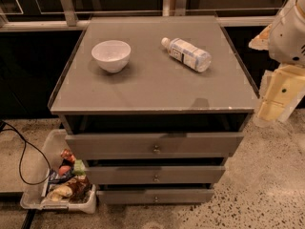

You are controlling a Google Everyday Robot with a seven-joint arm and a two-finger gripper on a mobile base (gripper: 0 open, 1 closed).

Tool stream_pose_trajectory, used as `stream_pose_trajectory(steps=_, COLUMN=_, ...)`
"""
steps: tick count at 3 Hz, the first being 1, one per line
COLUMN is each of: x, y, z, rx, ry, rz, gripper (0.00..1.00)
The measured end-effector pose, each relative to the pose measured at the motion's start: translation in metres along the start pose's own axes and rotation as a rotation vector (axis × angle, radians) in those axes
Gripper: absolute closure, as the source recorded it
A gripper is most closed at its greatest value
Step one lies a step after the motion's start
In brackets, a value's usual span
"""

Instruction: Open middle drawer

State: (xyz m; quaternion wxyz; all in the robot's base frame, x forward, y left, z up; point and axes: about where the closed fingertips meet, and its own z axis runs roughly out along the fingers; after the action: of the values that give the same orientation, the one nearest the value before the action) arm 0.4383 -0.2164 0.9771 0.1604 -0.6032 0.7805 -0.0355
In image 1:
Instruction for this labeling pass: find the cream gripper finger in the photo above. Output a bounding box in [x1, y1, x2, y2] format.
[249, 25, 272, 51]
[253, 64, 305, 127]

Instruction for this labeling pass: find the brown snack bag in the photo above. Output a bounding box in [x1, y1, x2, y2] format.
[47, 176, 91, 201]

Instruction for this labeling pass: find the metal window frame rail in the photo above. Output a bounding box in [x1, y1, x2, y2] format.
[0, 0, 288, 31]

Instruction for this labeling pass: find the green snack packet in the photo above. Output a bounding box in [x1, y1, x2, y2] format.
[72, 159, 86, 176]

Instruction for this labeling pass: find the grey bottom drawer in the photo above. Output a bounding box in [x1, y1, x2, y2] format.
[96, 189, 214, 204]

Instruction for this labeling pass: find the white ceramic bowl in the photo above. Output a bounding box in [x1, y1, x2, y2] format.
[91, 40, 132, 73]

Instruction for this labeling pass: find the grey top drawer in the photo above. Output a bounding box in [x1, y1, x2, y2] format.
[66, 132, 243, 160]

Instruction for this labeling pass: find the red snack packet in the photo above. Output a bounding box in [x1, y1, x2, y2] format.
[61, 149, 75, 163]

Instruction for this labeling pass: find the black power cable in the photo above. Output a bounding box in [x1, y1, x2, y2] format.
[0, 120, 51, 186]

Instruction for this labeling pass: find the grey drawer cabinet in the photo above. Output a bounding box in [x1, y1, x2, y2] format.
[49, 16, 256, 192]

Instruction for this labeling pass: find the clear plastic storage bin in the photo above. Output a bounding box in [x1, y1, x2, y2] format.
[20, 129, 96, 214]

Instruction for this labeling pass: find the grey drawer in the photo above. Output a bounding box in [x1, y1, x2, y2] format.
[66, 132, 243, 160]
[96, 189, 214, 204]
[85, 166, 225, 184]

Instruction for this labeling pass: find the clear plastic water bottle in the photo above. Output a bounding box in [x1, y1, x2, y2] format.
[161, 37, 212, 73]

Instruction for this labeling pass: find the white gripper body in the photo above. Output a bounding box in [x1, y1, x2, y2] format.
[269, 0, 305, 66]

